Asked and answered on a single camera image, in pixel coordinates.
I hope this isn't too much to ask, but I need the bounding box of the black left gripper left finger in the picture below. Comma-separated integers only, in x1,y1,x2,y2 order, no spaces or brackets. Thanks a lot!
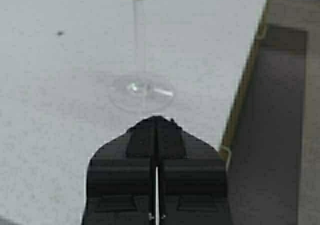
81,116,156,225

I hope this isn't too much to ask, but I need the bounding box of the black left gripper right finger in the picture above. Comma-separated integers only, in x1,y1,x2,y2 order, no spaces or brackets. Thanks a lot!
156,116,232,225

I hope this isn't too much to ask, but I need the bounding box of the wine glass with rose wine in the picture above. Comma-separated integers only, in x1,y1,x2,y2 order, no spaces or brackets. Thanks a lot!
109,0,175,113

